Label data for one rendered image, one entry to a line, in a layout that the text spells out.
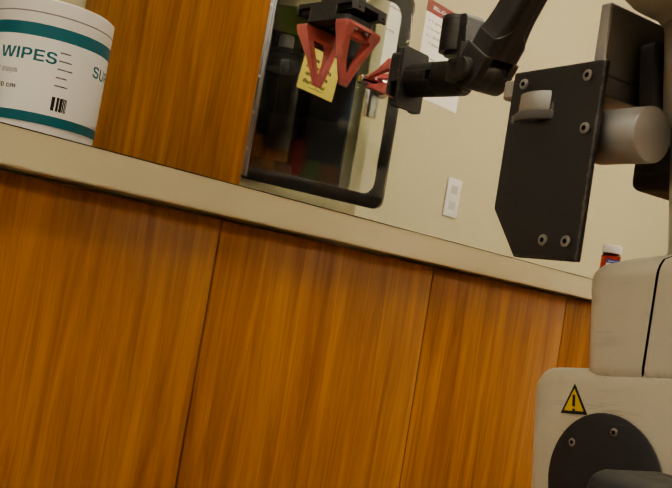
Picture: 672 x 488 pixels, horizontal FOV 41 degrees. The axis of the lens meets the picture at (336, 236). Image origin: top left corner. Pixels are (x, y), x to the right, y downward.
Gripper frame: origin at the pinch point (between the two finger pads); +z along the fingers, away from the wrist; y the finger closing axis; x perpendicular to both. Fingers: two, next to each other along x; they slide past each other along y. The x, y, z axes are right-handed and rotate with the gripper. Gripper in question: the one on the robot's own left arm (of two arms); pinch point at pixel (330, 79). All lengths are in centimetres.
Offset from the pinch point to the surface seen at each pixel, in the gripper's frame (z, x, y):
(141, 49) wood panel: -9, -6, 53
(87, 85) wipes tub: 8.7, 28.2, 8.7
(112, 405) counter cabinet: 43.2, 18.7, 7.0
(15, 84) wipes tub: 10.5, 35.1, 11.0
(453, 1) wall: -62, -121, 76
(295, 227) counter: 18.9, -2.1, 3.8
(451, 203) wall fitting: -6, -135, 76
